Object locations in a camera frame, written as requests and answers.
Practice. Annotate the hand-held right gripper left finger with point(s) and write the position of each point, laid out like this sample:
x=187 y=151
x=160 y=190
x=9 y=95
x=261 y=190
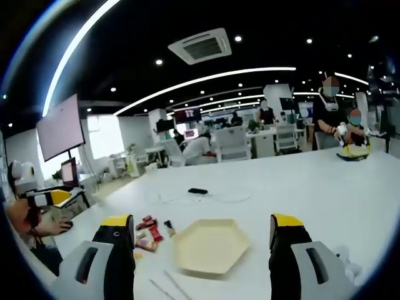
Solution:
x=103 y=268

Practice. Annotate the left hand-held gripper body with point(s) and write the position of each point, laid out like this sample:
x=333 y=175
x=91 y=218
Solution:
x=22 y=175

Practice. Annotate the long ceiling light strip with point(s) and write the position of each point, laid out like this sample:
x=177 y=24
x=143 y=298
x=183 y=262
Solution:
x=72 y=53

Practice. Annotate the ceiling air vent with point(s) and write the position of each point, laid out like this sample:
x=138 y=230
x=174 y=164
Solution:
x=200 y=46

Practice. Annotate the curved ceiling light strip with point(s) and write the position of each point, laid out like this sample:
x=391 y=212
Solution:
x=200 y=82

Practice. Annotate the black phone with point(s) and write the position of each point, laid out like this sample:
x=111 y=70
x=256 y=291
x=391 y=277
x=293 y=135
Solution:
x=197 y=191

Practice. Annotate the small yellow snack piece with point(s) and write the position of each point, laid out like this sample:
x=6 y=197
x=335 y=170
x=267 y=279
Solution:
x=138 y=256

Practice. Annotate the small monitor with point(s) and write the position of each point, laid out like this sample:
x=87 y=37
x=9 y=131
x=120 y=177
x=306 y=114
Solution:
x=69 y=172

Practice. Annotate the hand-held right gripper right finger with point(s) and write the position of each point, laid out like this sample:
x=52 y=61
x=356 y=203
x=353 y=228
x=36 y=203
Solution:
x=290 y=268

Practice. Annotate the large display screen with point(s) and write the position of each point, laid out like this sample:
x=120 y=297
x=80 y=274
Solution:
x=61 y=128

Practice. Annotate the hanging dark screen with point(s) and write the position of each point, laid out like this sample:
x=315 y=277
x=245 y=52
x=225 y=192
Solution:
x=187 y=114

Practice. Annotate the pink snack packet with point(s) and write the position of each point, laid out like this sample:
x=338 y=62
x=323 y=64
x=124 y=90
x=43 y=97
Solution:
x=147 y=245

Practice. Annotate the black and white snack packet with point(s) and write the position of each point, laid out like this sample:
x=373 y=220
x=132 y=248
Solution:
x=169 y=228

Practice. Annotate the cream hexagonal container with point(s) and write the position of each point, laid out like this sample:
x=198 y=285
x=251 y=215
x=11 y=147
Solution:
x=211 y=247

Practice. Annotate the person's left hand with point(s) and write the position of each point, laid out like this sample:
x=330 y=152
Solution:
x=18 y=215

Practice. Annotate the white side desk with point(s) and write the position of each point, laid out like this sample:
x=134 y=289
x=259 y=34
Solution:
x=72 y=203

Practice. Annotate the green potted plant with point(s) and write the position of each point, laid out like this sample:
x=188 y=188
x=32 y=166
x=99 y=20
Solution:
x=254 y=126

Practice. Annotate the white crumpled paper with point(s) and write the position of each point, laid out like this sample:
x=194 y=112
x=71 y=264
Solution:
x=351 y=268

